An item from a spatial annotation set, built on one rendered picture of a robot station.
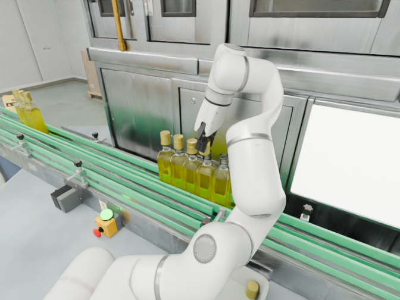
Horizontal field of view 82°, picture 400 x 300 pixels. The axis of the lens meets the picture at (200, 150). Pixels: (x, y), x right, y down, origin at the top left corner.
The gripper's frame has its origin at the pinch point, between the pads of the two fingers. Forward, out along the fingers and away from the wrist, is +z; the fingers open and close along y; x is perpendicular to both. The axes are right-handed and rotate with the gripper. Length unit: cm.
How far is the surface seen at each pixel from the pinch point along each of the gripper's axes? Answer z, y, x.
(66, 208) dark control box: 53, 21, -46
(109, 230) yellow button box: 45, 20, -20
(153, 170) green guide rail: 30.2, -4.6, -21.0
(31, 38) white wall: 163, -236, -568
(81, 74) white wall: 240, -309, -509
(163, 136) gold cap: 6.3, -0.1, -15.7
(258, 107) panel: -11.4, -14.5, 8.0
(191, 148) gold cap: 4.7, -0.1, -3.9
